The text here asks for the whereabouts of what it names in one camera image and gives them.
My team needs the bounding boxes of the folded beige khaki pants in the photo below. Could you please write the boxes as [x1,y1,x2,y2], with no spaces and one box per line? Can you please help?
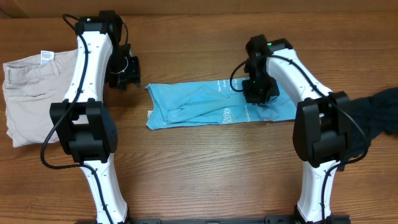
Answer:
[2,50,77,147]

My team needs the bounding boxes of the light blue printed t-shirt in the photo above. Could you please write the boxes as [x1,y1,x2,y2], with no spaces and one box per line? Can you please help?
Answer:
[146,78,296,130]

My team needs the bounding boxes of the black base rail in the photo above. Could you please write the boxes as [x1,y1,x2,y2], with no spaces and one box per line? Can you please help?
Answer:
[77,214,352,224]

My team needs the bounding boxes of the black Nike garment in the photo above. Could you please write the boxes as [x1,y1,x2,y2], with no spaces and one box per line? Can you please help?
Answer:
[343,87,397,162]

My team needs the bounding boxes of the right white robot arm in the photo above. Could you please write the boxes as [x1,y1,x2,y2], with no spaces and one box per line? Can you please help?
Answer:
[242,35,352,224]

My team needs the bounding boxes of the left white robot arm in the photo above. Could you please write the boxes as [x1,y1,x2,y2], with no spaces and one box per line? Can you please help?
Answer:
[48,10,141,223]

